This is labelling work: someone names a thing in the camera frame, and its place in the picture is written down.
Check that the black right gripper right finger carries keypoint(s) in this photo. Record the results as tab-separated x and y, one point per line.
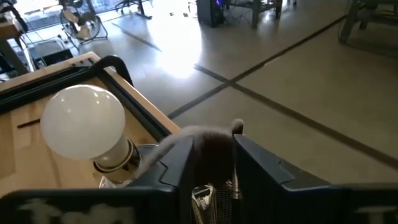
280	202

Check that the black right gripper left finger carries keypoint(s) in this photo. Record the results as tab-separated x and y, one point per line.
93	208

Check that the makeup brush pale round head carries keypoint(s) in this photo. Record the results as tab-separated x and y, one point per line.
237	125

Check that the black mesh pencil cup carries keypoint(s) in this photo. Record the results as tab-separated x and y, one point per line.
225	202

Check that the large powder brush silver ferrule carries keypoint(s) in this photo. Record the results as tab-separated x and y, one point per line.
214	155

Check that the white bulb lamp chrome base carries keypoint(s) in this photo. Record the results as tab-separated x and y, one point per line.
81	121

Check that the round floor fan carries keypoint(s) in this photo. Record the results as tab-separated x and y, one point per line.
81	23

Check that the grey metal desk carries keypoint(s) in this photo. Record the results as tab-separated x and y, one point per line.
255	15
349	21

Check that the black computer tower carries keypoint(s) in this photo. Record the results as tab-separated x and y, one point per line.
208	14

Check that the black table edge rail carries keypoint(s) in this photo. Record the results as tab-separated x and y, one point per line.
31	91

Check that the black frame desk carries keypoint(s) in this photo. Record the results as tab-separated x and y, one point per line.
141	9

